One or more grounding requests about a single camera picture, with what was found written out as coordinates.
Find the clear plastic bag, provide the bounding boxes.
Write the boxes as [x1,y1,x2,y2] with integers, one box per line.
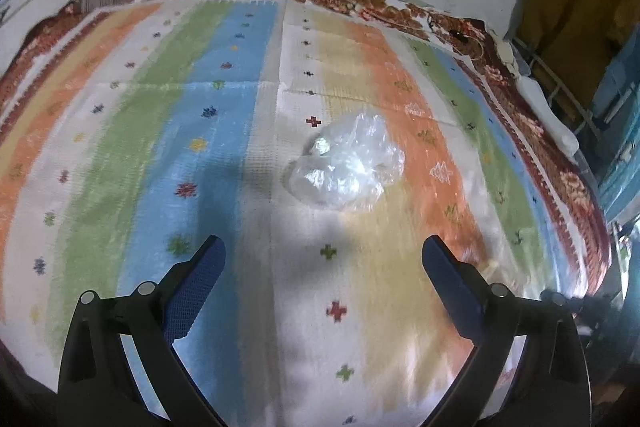
[285,112,406,211]

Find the striped colourful bed cover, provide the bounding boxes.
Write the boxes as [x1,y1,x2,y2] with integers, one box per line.
[1,0,587,426]

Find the blue patterned cloth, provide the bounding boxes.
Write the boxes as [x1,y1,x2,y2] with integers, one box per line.
[592,32,639,221]

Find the white rolled cloth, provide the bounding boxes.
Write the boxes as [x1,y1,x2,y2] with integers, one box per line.
[515,76,579,158]

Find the yellow hanging garment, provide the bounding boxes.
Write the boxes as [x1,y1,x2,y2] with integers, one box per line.
[516,0,639,108]

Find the floral brown blanket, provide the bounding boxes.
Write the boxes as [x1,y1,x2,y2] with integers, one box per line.
[1,0,611,291]

